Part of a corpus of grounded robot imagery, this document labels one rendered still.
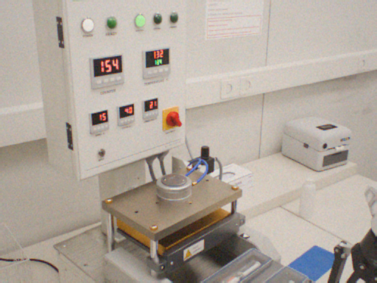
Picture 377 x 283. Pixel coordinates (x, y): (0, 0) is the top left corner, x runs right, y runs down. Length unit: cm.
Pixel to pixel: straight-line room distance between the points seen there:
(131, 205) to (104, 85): 26
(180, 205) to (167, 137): 23
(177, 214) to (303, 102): 137
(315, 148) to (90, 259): 112
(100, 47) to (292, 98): 132
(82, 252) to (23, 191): 40
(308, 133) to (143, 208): 113
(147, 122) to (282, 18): 105
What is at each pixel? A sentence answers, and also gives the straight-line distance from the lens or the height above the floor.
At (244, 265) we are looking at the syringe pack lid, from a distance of 98.
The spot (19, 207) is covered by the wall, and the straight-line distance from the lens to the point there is 151.
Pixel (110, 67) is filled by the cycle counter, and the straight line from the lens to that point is 97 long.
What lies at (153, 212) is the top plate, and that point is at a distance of 94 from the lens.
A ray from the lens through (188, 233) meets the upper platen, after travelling 97.
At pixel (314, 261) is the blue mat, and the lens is 147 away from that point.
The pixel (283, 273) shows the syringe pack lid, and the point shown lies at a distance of 97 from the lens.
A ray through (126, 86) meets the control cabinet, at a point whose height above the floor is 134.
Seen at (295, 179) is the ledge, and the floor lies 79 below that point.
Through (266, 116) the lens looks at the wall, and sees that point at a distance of 202.
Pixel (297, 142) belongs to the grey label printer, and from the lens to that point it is 200.
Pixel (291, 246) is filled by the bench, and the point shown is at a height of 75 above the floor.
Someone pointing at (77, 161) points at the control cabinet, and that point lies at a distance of 98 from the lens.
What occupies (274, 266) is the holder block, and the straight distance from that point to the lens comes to 100.
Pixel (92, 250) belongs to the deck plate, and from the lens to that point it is 117.
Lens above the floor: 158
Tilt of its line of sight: 21 degrees down
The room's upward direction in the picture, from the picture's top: 1 degrees clockwise
